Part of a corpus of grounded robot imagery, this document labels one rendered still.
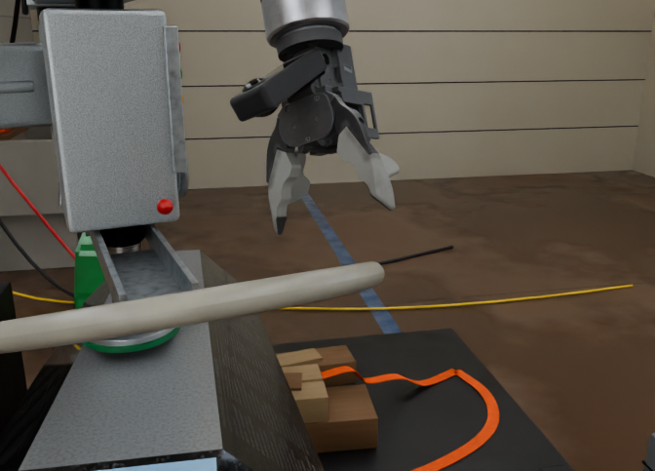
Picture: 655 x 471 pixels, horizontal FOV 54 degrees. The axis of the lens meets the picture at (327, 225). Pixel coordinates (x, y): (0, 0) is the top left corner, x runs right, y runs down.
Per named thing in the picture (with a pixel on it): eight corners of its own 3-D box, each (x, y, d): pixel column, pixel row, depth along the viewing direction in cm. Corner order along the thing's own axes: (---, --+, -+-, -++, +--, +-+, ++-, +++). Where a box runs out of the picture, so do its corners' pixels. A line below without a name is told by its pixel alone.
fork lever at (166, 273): (68, 222, 156) (66, 202, 155) (149, 214, 164) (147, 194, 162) (96, 330, 95) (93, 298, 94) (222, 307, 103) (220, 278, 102)
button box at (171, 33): (166, 166, 136) (156, 26, 128) (178, 165, 137) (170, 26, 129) (173, 173, 129) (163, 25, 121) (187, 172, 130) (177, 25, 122)
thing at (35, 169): (-20, 280, 400) (-44, 142, 375) (31, 221, 522) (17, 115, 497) (84, 273, 411) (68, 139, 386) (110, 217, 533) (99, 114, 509)
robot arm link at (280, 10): (307, -29, 63) (239, 8, 68) (316, 19, 62) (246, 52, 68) (360, -8, 70) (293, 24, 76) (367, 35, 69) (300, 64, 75)
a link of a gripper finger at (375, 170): (433, 186, 64) (376, 128, 68) (403, 186, 59) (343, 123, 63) (414, 209, 65) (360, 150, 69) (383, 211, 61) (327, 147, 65)
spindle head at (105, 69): (59, 205, 157) (36, 13, 144) (151, 196, 165) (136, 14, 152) (69, 248, 125) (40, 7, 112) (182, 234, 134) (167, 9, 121)
